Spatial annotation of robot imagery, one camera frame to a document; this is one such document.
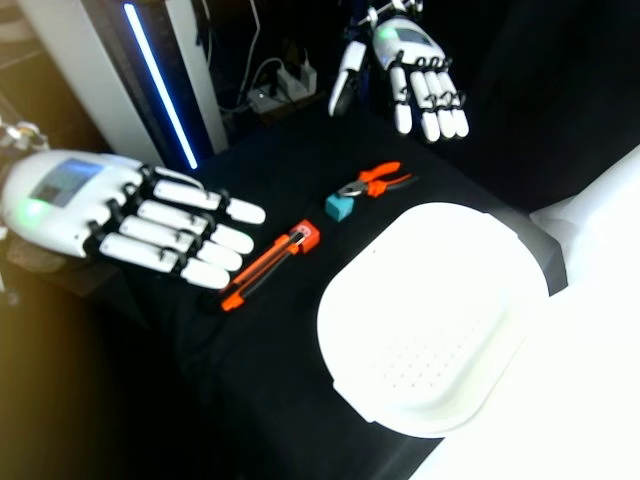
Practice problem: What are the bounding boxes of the white cable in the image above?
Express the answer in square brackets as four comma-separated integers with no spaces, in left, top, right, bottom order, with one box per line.
[219,0,286,114]

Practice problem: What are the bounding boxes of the orange-handled pliers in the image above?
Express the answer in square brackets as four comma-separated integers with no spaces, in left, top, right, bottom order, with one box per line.
[335,160,420,200]

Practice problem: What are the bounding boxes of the white perforated plastic tray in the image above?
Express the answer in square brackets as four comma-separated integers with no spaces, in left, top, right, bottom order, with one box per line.
[315,201,551,440]

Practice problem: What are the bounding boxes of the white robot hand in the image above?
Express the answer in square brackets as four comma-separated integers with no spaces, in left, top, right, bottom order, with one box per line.
[327,17,471,144]
[0,148,267,291]

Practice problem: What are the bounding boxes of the white column with blue light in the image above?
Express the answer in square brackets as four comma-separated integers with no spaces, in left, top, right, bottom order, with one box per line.
[17,0,230,172]

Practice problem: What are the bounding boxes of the white power strip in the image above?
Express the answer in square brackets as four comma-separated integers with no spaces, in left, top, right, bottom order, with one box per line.
[274,62,319,100]

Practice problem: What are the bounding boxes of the orange utility knife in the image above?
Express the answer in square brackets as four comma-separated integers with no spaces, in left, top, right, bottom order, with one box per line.
[199,229,307,315]

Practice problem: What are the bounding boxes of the small teal block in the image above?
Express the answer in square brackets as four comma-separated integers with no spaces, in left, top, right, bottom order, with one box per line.
[324,194,357,223]

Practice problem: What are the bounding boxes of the black table cloth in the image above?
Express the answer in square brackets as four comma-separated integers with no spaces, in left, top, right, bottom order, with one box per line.
[99,97,569,480]

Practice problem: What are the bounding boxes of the white adapter box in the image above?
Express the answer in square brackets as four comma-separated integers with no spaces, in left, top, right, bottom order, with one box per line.
[247,85,289,114]

